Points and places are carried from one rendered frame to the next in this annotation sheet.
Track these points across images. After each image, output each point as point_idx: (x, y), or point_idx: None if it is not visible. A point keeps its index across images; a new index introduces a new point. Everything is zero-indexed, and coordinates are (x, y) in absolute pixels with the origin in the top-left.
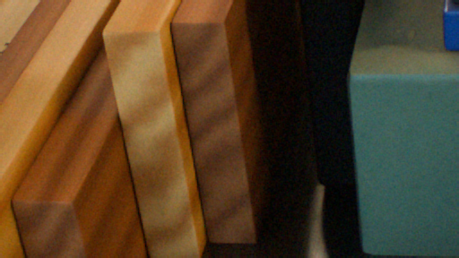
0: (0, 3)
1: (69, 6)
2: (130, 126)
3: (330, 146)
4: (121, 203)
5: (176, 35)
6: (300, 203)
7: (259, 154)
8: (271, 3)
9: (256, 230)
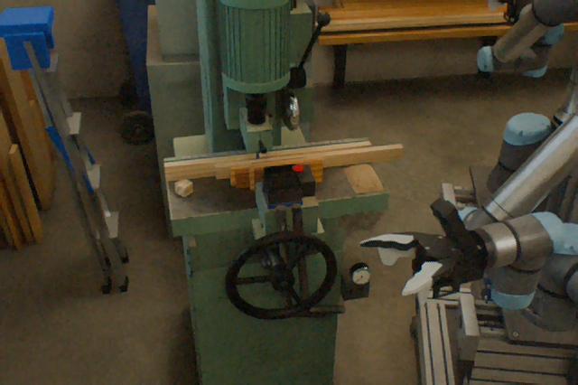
0: (275, 157)
1: (265, 162)
2: (249, 173)
3: None
4: (246, 179)
5: (253, 169)
6: None
7: None
8: None
9: (255, 192)
